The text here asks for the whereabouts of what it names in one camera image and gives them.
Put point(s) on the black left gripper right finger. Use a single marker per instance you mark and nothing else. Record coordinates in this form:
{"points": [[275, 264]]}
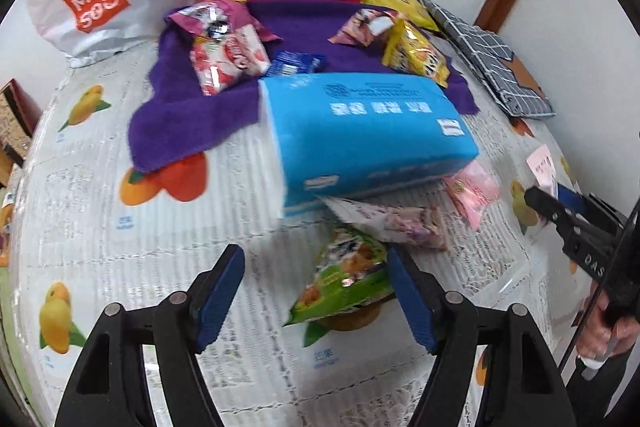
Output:
{"points": [[522, 385]]}

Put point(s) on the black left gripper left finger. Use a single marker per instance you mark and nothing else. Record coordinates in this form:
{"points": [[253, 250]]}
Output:
{"points": [[110, 383]]}

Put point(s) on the pale pink small packet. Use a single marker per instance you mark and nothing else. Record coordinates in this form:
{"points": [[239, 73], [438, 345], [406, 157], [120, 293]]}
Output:
{"points": [[540, 163]]}

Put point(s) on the light pink snack packet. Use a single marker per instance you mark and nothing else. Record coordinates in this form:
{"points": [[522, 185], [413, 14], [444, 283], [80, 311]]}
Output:
{"points": [[472, 190]]}

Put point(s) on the white purple snack bag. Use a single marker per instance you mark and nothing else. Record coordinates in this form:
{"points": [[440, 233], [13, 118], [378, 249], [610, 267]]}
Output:
{"points": [[417, 226]]}

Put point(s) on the green snack bag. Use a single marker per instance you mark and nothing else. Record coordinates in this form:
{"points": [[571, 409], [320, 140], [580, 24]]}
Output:
{"points": [[350, 273]]}

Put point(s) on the pink panda snack bag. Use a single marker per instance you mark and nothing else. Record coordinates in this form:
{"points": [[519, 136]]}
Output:
{"points": [[365, 28]]}

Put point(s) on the red white candy bag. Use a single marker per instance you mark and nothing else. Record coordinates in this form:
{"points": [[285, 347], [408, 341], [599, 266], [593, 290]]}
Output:
{"points": [[222, 63]]}

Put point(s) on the blue snack packet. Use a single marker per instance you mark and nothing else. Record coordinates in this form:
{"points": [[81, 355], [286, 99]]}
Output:
{"points": [[289, 63]]}

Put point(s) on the pink yellow snack bag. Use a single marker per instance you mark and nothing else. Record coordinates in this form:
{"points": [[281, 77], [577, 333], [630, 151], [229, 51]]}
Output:
{"points": [[215, 19]]}

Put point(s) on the person's right hand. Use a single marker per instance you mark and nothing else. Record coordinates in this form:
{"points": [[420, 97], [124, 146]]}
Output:
{"points": [[596, 335]]}

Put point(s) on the fruit print tablecloth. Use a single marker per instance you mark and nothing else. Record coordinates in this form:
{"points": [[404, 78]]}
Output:
{"points": [[70, 226]]}

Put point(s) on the grey plaid pouch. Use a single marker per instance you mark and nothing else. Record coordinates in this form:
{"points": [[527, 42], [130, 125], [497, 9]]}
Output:
{"points": [[501, 71]]}

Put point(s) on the cluttered wooden side shelf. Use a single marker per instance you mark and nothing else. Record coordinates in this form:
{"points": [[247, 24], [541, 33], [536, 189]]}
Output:
{"points": [[11, 176]]}

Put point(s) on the purple towel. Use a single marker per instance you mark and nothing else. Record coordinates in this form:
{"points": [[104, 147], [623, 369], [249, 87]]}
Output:
{"points": [[179, 120]]}

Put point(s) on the red patterned box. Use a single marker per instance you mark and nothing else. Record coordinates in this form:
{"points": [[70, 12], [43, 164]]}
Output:
{"points": [[19, 118]]}

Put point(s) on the blue tissue pack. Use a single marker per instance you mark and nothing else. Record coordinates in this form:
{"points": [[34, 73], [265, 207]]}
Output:
{"points": [[358, 134]]}

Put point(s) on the yellow chips bag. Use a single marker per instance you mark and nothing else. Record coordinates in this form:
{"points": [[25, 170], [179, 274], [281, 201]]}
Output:
{"points": [[411, 9]]}

